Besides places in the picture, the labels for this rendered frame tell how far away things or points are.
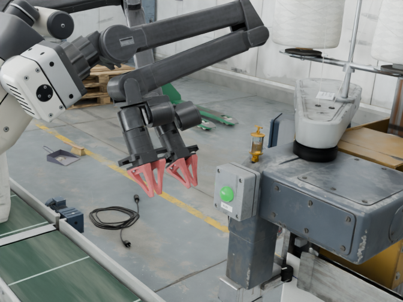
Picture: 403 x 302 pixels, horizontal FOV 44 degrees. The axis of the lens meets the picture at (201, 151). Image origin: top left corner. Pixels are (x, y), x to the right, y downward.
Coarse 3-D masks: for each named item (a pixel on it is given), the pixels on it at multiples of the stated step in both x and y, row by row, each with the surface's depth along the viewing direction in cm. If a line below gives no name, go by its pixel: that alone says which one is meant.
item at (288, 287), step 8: (288, 256) 114; (288, 264) 114; (296, 264) 113; (296, 272) 113; (296, 280) 114; (288, 288) 116; (296, 288) 114; (288, 296) 116; (296, 296) 114; (304, 296) 113; (312, 296) 111
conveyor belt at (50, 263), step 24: (24, 240) 247; (48, 240) 248; (0, 264) 225; (24, 264) 227; (48, 264) 228; (72, 264) 229; (96, 264) 230; (24, 288) 210; (48, 288) 211; (72, 288) 212; (96, 288) 213; (120, 288) 214
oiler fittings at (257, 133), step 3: (258, 126) 96; (258, 129) 96; (252, 132) 97; (255, 132) 97; (258, 132) 96; (252, 135) 96; (255, 135) 95; (258, 135) 96; (261, 135) 96; (264, 135) 96; (249, 150) 98; (252, 153) 97; (261, 153) 97; (252, 156) 98; (255, 156) 98; (258, 156) 98; (252, 159) 98; (255, 159) 98
